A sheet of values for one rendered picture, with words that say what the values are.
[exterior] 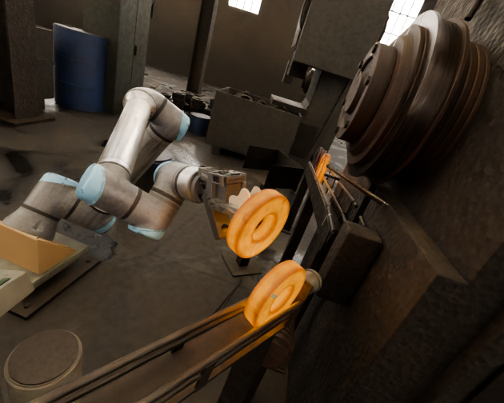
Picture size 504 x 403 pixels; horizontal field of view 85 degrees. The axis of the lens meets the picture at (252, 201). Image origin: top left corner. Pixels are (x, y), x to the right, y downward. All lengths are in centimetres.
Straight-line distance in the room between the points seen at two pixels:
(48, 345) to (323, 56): 335
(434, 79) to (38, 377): 98
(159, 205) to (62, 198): 76
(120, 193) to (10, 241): 81
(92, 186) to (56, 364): 35
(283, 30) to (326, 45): 758
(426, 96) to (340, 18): 288
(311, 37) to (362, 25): 53
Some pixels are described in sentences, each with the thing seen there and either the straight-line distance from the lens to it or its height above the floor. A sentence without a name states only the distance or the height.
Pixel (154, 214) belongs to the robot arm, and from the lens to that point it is 74.
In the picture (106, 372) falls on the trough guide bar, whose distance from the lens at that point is 46.
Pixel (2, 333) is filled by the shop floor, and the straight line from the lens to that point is 145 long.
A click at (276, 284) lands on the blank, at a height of 77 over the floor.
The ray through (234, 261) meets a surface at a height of 1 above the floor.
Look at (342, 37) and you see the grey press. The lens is 358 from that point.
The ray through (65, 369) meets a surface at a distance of 69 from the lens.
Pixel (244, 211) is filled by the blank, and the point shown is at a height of 87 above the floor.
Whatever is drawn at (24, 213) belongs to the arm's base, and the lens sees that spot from 146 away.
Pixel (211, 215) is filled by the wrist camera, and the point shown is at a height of 77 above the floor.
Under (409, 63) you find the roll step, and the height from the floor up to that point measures 121.
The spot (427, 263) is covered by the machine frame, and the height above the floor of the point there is 87.
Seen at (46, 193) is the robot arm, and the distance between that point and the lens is 145.
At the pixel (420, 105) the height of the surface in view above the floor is 113.
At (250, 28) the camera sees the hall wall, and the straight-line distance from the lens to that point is 1121.
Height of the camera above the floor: 111
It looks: 25 degrees down
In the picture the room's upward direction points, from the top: 18 degrees clockwise
